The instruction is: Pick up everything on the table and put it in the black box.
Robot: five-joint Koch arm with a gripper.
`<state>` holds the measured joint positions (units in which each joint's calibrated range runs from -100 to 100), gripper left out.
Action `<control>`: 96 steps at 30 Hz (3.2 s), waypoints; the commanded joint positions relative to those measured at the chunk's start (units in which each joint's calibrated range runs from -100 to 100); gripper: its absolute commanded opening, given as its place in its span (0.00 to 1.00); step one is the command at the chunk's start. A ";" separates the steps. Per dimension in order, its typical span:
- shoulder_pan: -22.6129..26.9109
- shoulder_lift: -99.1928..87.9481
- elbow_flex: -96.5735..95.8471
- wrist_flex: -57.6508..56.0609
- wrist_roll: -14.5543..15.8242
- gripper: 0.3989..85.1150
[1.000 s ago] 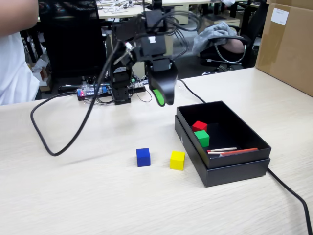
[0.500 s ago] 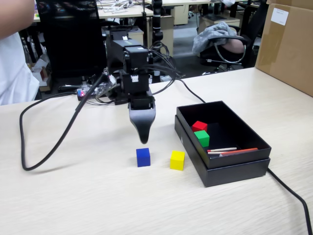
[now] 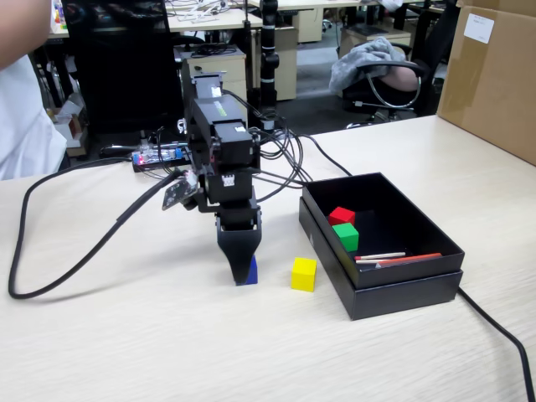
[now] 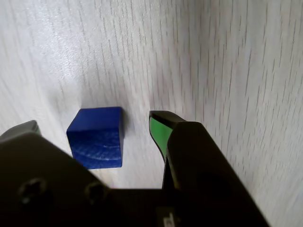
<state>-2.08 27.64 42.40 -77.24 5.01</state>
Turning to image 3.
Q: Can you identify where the thin black wire bundle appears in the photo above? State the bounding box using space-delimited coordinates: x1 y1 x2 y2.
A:
221 90 312 203

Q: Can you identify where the person bare forearm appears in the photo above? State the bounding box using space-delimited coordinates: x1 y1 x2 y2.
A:
0 0 54 70

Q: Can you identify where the beige side cabinet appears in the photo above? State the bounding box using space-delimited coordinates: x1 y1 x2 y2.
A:
274 27 299 101

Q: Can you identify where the long beige desk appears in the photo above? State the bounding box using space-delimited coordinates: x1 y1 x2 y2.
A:
246 0 380 12

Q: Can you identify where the black cardboard box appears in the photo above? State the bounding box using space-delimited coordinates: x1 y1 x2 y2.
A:
301 171 466 290

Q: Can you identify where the green wooden cube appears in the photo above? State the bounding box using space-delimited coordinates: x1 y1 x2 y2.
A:
332 222 360 253

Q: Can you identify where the motor controller board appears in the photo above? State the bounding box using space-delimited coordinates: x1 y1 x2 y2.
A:
131 143 193 173

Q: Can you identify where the beige drawer cabinet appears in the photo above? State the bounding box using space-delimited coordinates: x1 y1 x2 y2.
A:
179 44 248 126

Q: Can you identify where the thick black camera cable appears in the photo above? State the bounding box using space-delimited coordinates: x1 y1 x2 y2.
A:
7 157 179 301

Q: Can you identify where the person white shirt torso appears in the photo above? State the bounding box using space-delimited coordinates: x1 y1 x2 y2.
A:
0 54 70 182

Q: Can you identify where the grey fleece blanket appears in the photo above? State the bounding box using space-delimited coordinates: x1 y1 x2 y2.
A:
328 36 416 95

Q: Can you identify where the beige pedestal cabinet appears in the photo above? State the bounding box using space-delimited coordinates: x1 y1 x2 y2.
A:
292 8 326 44

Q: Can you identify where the beige office desk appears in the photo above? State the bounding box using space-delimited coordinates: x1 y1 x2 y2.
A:
166 8 265 33

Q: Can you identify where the red wooden cube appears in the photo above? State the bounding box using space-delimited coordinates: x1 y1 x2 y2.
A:
327 206 357 227

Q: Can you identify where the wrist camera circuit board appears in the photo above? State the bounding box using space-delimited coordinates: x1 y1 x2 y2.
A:
162 169 198 211

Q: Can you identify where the thin black pole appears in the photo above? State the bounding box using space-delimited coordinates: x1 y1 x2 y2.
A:
243 7 253 116

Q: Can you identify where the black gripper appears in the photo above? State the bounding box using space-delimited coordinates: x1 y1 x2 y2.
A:
198 199 263 286

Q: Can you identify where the pink seat cushion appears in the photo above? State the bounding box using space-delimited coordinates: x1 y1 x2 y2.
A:
384 65 421 92

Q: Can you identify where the thick black power cable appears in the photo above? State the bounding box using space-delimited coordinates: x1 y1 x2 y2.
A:
288 132 536 402

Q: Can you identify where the black open box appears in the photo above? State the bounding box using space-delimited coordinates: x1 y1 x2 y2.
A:
297 196 464 322

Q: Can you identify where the blue wooden cube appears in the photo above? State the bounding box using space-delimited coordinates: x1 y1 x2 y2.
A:
236 254 259 287

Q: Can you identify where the small colourful box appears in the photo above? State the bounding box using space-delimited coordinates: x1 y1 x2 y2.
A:
52 0 69 31

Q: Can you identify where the large cardboard box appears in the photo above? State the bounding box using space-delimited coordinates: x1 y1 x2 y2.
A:
435 0 536 167

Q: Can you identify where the stack of small boxes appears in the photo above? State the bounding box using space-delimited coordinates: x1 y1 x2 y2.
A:
45 94 90 158

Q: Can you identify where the yellow wooden cube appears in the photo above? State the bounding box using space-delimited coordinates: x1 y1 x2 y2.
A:
291 256 318 293

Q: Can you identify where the black jointed stand pole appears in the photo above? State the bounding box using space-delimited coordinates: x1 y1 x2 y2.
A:
258 0 281 131

